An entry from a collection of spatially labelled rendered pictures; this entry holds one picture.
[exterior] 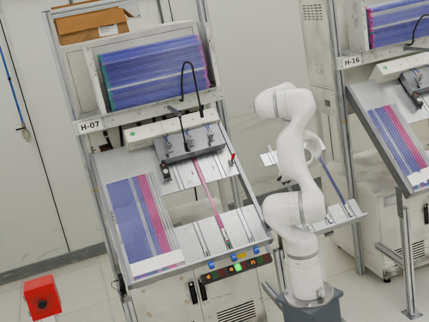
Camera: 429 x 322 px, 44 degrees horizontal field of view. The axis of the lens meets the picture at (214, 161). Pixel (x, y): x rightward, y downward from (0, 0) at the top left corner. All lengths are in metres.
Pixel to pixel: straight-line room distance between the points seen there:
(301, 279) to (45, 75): 2.67
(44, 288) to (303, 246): 1.17
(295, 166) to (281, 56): 2.65
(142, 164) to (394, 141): 1.32
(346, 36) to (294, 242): 1.60
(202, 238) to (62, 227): 2.06
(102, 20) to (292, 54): 2.05
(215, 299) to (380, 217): 1.05
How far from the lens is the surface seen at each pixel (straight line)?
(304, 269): 2.00
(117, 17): 2.94
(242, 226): 2.53
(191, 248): 2.46
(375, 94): 3.12
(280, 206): 1.90
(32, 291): 2.51
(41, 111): 4.12
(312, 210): 1.89
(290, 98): 1.96
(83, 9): 2.64
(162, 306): 2.85
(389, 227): 3.25
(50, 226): 4.36
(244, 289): 2.96
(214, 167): 2.67
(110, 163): 2.68
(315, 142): 2.36
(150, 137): 2.66
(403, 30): 3.20
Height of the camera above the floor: 1.87
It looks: 18 degrees down
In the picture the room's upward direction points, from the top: 11 degrees counter-clockwise
